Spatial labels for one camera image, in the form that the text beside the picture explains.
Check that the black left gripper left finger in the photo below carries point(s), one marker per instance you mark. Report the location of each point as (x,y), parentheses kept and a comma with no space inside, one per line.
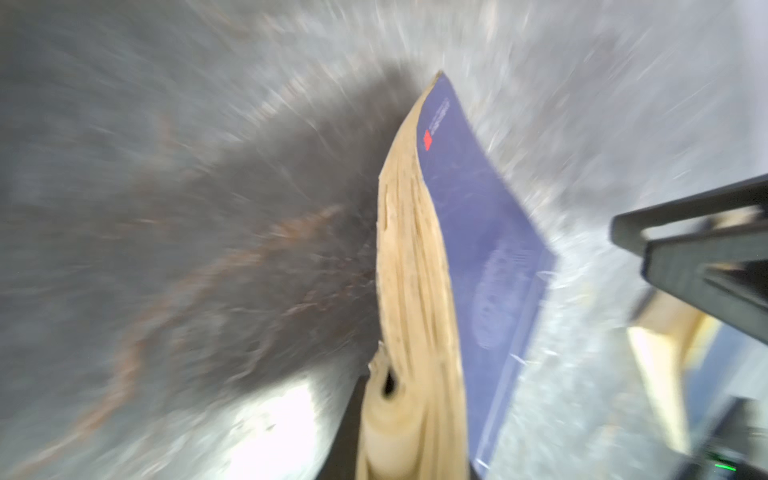
(340,463)

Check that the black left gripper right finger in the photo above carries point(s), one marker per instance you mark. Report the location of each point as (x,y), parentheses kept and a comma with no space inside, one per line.
(722,272)

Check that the navy book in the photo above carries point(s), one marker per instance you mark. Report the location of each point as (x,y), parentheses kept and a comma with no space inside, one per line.
(461,273)

